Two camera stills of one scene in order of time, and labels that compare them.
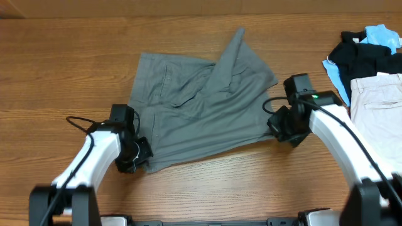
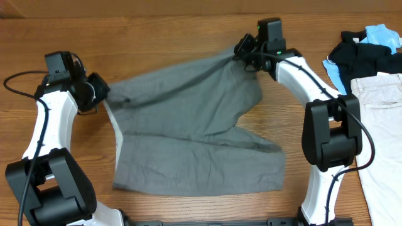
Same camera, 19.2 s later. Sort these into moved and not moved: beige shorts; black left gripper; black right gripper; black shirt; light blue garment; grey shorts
Moved: black right gripper; grey shorts; black left gripper
Not moved: beige shorts; black shirt; light blue garment
